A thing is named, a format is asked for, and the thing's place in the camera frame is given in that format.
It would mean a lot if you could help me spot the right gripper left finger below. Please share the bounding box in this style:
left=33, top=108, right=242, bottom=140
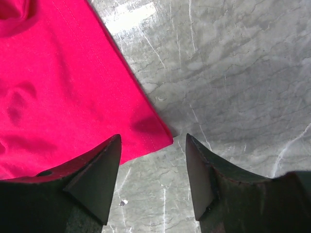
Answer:
left=0, top=134, right=121, bottom=233

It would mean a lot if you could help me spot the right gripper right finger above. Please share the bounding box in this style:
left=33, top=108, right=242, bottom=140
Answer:
left=186, top=134, right=311, bottom=233

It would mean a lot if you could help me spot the pink red t-shirt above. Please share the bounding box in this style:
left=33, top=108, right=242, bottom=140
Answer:
left=0, top=0, right=173, bottom=180

